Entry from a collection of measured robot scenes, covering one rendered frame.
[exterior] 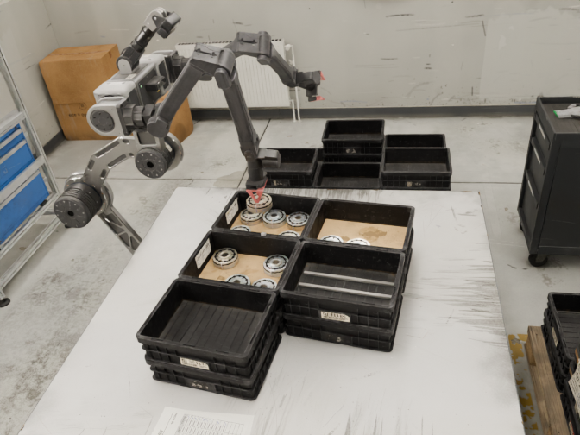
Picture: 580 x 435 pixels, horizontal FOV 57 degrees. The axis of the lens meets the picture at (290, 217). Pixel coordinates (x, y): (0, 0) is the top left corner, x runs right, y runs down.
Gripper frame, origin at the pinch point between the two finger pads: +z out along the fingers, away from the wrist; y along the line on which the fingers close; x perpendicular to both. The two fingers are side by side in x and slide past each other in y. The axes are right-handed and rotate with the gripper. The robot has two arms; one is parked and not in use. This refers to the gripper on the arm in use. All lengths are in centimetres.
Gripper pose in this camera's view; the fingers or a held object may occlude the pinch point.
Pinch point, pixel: (258, 197)
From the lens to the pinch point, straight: 213.9
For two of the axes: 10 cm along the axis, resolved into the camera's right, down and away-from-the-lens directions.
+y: 1.7, -5.8, 8.0
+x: -9.8, -0.5, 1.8
